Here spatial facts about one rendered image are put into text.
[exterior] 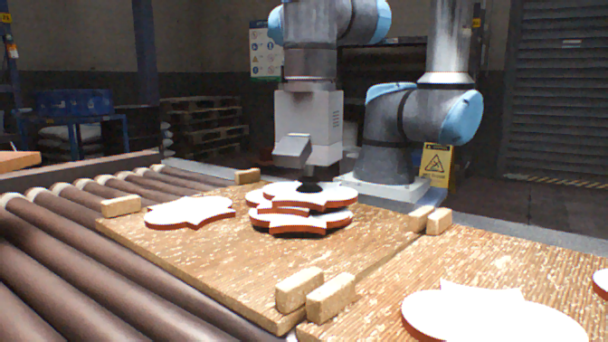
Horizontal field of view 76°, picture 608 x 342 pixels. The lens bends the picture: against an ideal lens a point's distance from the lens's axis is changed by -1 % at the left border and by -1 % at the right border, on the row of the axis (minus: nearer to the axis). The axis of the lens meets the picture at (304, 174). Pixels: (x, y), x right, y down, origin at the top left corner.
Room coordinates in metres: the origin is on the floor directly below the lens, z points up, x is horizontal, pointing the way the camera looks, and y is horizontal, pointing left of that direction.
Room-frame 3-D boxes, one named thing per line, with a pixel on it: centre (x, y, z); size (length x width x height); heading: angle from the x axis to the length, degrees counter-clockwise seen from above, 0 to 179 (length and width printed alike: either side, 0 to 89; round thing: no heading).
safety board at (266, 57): (6.21, 0.58, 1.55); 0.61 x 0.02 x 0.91; 60
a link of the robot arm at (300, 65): (0.59, 0.00, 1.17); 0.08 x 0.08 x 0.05
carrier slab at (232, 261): (0.58, 0.06, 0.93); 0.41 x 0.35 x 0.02; 49
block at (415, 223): (0.56, -0.17, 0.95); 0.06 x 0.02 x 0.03; 139
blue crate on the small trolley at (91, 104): (3.35, 1.92, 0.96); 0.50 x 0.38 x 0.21; 75
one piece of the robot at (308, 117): (0.57, 0.00, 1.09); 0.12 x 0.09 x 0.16; 156
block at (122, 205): (0.61, 0.30, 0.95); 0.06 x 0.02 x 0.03; 139
